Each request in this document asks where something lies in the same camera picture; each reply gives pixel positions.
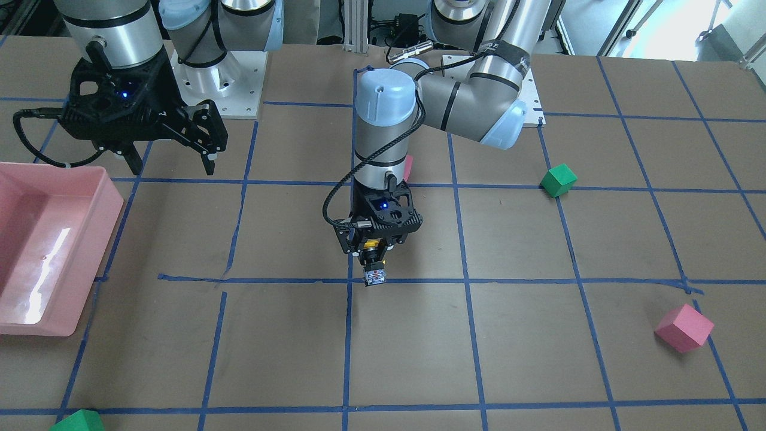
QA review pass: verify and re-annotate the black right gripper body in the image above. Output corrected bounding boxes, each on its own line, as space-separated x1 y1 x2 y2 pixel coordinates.
60 51 192 142

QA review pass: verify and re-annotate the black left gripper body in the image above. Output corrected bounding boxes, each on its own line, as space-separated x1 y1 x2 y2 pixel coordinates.
335 181 424 254

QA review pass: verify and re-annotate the yellow push button switch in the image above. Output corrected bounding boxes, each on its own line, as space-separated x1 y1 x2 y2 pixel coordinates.
362 238 386 287

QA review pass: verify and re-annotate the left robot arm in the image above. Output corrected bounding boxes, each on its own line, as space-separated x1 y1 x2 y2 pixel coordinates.
323 1 550 272

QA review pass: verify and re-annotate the pink cube near centre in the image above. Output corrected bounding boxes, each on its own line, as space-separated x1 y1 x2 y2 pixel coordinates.
403 154 414 182

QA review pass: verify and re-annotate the pink cube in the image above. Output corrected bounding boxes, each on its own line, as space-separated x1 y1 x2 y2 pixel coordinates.
654 305 715 354
403 154 414 182

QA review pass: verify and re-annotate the pink plastic bin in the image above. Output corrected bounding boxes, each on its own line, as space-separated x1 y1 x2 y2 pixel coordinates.
1 163 123 336

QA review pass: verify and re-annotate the green cube near base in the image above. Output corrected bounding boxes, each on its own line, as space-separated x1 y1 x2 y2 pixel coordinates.
540 163 578 198

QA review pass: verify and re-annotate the green cube near bin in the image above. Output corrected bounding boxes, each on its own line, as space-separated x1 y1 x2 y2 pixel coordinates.
49 409 106 431

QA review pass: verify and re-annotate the pink cube far side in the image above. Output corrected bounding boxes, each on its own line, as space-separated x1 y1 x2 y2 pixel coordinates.
654 305 715 354

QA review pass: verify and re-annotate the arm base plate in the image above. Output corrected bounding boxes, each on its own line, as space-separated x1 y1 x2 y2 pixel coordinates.
171 51 269 119
442 57 546 128

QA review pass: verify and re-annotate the aluminium frame post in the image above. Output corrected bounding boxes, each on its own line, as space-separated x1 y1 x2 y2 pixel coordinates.
339 0 371 56

